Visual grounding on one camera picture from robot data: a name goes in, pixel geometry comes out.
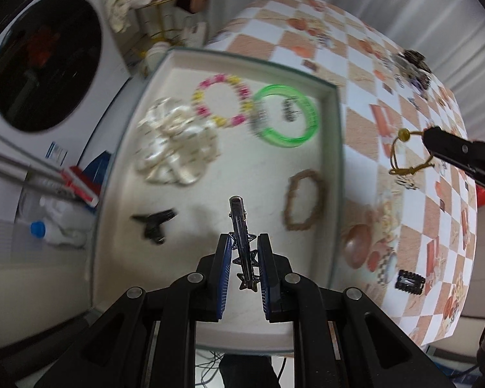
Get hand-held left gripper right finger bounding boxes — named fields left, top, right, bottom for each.
left=256, top=232, right=455, bottom=388

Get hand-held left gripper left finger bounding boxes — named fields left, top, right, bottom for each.
left=34, top=232, right=233, bottom=388

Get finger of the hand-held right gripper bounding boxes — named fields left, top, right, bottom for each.
left=422, top=126, right=485, bottom=202

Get black star hair clip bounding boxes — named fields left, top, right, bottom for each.
left=228, top=196, right=263, bottom=292

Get yellow cord bracelet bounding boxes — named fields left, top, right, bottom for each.
left=388, top=127, right=436, bottom=177

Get brown bead bracelet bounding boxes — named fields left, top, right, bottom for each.
left=282, top=168, right=326, bottom=232

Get small black claw hair clip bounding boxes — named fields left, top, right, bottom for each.
left=131, top=208, right=177, bottom=245

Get white rectangular tray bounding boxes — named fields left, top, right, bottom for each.
left=87, top=46, right=344, bottom=352

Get cream satin scrunchie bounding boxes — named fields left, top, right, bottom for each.
left=135, top=97, right=221, bottom=187

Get green plastic bangle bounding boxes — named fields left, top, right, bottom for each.
left=248, top=84, right=320, bottom=149

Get pink yellow bead bracelet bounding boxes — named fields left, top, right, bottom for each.
left=191, top=73, right=253, bottom=128

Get pile of mixed jewelry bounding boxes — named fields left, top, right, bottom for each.
left=390, top=48, right=434, bottom=92

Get checkered printed tablecloth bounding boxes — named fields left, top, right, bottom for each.
left=204, top=0, right=480, bottom=346

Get black rectangular snap hair clip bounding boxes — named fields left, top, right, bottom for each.
left=394, top=269, right=425, bottom=295

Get blue plastic object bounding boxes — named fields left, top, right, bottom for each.
left=81, top=149, right=113, bottom=195

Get red white box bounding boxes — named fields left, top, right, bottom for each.
left=60, top=166, right=102, bottom=208

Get white bottle blue cap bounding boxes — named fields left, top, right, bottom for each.
left=18, top=196, right=88, bottom=250

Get grey metal rods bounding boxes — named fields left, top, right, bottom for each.
left=0, top=145, right=67, bottom=197

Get small white bottle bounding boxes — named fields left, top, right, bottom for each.
left=141, top=42, right=170, bottom=78

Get white washing machine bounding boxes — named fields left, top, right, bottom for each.
left=0, top=0, right=135, bottom=164

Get black cables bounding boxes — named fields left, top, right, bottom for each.
left=197, top=351, right=228, bottom=385

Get gold wire stand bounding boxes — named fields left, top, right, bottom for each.
left=135, top=0, right=187, bottom=78

